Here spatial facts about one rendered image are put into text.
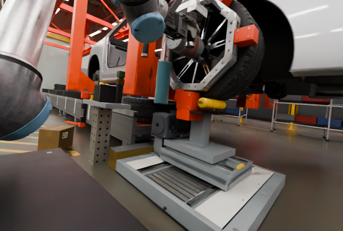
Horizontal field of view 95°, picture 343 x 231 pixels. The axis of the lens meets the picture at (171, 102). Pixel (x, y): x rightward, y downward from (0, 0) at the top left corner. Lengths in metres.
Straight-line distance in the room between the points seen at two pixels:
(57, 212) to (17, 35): 0.45
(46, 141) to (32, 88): 1.13
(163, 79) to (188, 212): 0.67
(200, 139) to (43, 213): 0.88
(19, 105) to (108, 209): 0.31
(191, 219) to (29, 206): 0.54
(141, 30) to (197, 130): 0.80
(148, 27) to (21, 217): 0.43
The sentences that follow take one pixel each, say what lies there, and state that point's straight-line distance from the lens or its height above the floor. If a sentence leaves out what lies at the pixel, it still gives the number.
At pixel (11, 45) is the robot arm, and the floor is 0.60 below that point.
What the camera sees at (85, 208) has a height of 0.30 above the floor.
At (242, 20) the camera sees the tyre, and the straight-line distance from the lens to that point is 1.01.
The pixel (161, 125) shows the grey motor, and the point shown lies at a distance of 1.14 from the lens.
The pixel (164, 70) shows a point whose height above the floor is 0.68.
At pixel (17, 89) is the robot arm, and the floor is 0.49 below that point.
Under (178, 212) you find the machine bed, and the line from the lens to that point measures 0.79.
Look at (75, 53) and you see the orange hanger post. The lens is 3.06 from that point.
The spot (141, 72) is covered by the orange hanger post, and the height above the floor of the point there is 0.69.
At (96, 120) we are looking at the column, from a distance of 1.23.
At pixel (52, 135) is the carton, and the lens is 1.60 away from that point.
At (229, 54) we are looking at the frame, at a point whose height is 0.76.
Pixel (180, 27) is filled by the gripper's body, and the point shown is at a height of 0.78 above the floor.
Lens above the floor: 0.50
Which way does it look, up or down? level
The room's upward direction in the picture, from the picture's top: 6 degrees clockwise
